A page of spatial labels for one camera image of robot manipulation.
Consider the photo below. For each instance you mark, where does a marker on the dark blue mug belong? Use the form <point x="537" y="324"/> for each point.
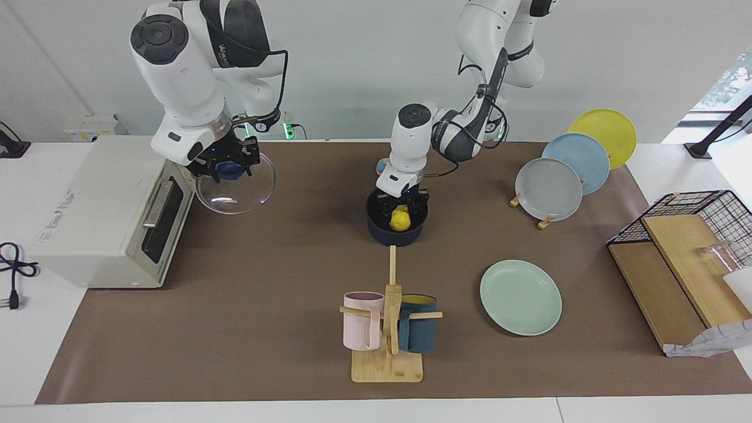
<point x="420" y="335"/>

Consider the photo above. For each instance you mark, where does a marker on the wooden mug tree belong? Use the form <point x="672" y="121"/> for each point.
<point x="388" y="370"/>

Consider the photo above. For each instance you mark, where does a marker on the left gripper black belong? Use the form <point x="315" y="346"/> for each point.
<point x="402" y="198"/>

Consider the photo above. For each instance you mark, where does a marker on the clear glass cup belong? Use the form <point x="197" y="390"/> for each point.
<point x="719" y="258"/>

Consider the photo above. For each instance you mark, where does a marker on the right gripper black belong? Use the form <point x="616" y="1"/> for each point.
<point x="223" y="154"/>

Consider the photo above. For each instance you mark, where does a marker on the white power strip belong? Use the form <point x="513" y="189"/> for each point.
<point x="88" y="129"/>

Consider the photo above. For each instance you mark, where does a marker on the beige toaster oven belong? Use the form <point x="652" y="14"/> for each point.
<point x="88" y="223"/>

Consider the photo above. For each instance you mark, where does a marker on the wooden plate rack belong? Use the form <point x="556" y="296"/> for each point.
<point x="545" y="222"/>

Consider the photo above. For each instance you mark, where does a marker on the black clamp mount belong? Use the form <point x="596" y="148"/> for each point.
<point x="14" y="150"/>

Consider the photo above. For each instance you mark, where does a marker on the pink mug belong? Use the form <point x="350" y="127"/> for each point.
<point x="361" y="329"/>

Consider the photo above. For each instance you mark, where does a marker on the grey plate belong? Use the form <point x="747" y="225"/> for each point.
<point x="546" y="188"/>

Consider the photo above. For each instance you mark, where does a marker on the white marbled paper sheet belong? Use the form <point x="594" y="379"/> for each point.
<point x="711" y="343"/>

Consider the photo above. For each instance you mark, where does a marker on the light green plate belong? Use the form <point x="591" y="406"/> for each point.
<point x="520" y="296"/>

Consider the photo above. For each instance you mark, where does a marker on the brown table mat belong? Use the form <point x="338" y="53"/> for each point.
<point x="235" y="323"/>

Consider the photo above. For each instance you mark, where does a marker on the glass lid blue knob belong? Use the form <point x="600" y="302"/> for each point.
<point x="235" y="200"/>

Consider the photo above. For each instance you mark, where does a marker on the yellow lemon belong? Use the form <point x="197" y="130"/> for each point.
<point x="400" y="220"/>

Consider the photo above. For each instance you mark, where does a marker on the yellow plate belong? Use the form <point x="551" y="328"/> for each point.
<point x="605" y="129"/>

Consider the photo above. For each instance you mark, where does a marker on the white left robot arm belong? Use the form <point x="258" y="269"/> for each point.
<point x="411" y="141"/>

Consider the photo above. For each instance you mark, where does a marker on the light blue plate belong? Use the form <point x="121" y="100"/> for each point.
<point x="581" y="158"/>

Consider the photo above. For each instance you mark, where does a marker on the white cup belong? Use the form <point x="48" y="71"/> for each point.
<point x="741" y="291"/>

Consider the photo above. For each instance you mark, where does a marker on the window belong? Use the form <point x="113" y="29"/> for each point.
<point x="728" y="82"/>

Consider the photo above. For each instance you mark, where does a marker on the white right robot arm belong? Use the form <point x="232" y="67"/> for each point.
<point x="176" y="76"/>

